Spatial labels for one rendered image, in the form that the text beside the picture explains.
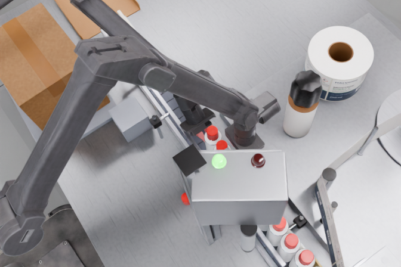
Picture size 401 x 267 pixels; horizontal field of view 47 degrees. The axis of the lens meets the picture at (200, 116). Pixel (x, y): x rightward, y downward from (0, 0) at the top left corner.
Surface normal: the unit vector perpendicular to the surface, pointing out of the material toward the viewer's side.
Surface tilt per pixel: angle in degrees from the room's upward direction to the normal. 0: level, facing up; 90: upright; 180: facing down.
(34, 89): 0
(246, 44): 0
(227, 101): 75
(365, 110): 0
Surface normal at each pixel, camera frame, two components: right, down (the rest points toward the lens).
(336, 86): -0.15, 0.90
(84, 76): -0.62, -0.11
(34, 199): 0.65, 0.41
